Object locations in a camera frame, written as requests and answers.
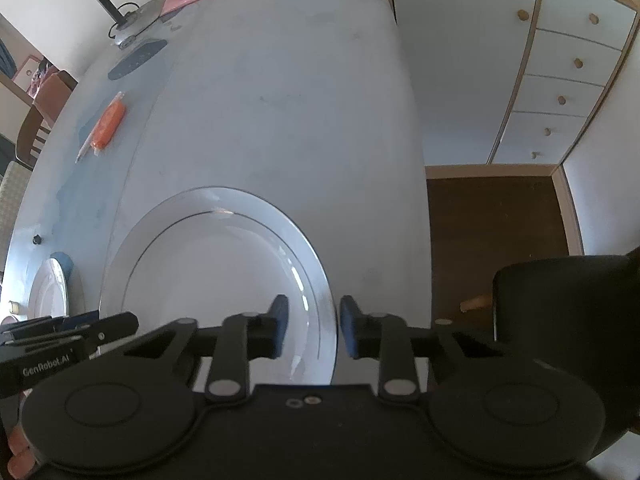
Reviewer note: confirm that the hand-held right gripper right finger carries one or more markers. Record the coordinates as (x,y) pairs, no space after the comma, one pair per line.
(348,330)

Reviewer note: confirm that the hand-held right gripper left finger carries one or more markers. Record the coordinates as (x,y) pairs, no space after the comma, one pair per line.
(280,320)

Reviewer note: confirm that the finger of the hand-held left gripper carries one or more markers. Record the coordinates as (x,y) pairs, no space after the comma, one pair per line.
(115,327)
(80,319)

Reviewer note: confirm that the small white plate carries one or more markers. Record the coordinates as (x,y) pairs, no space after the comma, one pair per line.
(47,290)

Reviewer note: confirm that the large white rimmed plate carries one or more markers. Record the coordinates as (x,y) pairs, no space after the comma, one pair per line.
(210,270)

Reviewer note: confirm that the person's left hand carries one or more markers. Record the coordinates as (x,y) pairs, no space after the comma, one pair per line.
(21,452)

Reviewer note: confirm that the blue patterned table mat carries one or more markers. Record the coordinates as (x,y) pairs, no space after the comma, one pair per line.
(75,200)

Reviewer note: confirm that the lace covered yellow cabinet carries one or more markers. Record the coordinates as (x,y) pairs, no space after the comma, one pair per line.
(12,185)

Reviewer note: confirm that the wooden chair with black seat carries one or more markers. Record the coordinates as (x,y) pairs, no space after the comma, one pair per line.
(550,300)

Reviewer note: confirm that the wooden chair with pink towel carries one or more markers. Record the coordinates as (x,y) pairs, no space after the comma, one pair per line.
(50,100)

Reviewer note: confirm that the white wooden drawer cabinet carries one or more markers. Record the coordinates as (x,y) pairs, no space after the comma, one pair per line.
(460,60)

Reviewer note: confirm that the grey gooseneck desk lamp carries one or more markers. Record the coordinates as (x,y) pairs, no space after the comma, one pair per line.
(135,17)

